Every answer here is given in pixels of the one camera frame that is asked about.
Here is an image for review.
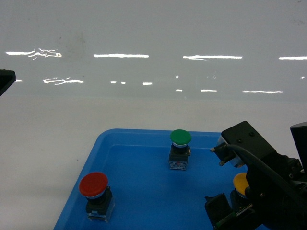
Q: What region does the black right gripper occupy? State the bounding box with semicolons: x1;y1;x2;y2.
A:
204;154;307;230

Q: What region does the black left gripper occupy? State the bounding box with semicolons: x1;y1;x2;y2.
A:
0;69;16;96

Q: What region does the yellow mushroom push button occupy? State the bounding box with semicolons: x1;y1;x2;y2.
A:
230;172;251;212

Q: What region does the red mushroom push button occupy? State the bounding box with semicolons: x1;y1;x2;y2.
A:
79;172;115;222

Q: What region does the green mushroom push button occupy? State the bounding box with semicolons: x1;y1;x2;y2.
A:
168;129;191;171

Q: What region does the blue plastic tray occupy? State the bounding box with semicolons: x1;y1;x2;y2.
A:
55;129;247;230

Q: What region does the black camera cable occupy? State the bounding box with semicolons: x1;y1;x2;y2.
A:
225;143;298;199

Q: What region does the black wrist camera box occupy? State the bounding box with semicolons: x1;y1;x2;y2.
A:
210;121;277;168

